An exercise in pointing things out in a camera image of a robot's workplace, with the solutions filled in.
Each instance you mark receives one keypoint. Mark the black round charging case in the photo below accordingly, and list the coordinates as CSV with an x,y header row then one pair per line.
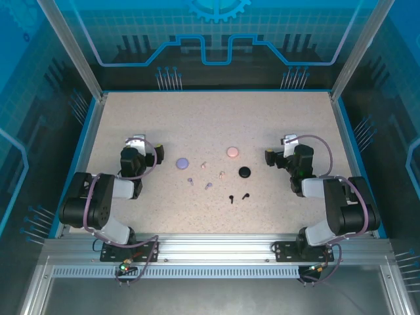
x,y
244,172

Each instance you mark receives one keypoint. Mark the aluminium frame post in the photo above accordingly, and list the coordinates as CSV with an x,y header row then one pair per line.
x,y
75,55
361,49

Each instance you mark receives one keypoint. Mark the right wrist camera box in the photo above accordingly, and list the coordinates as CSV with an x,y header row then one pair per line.
x,y
289,141

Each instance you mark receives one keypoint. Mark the metal shelf panel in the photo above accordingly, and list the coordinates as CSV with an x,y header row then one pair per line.
x,y
213,298

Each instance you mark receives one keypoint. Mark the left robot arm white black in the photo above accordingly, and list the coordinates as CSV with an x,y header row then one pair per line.
x,y
101,203

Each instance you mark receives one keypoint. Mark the aluminium mounting rail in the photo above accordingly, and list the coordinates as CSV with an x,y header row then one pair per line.
x,y
213,249

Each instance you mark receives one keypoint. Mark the purple earbud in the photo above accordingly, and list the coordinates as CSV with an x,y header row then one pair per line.
x,y
190,180
208,186

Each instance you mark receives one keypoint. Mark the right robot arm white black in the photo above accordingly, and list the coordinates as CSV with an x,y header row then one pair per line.
x,y
334,203

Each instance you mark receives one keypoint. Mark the small connector with lights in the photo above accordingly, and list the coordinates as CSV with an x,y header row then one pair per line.
x,y
125,268
315,268

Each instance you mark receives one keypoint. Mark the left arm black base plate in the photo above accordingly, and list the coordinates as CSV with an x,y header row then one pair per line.
x,y
149,251

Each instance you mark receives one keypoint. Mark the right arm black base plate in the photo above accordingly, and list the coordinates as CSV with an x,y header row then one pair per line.
x,y
283,251

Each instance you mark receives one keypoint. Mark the pink round charging case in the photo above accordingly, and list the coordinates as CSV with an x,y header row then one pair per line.
x,y
232,151

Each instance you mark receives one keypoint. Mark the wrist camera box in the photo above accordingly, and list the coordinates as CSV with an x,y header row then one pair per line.
x,y
136,141
289,141

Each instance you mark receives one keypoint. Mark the purple round charging case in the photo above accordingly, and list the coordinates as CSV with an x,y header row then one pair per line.
x,y
181,163

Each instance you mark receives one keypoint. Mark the aluminium table side rail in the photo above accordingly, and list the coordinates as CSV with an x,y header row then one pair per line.
x,y
87,144
351,157

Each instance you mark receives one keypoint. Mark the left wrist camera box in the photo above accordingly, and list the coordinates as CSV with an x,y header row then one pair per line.
x,y
136,141

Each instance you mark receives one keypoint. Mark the black earbud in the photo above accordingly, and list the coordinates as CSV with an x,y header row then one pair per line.
x,y
231,198
245,196

